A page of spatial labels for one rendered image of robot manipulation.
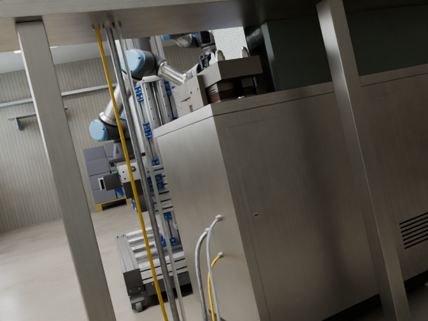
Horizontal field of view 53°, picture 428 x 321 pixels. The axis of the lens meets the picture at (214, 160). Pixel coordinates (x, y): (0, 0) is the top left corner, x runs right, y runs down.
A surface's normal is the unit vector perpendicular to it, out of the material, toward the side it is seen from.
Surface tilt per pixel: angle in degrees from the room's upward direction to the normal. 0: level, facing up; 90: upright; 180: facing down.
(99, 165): 90
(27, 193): 90
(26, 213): 90
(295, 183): 90
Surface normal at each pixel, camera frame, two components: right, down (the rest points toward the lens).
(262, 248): 0.40, -0.06
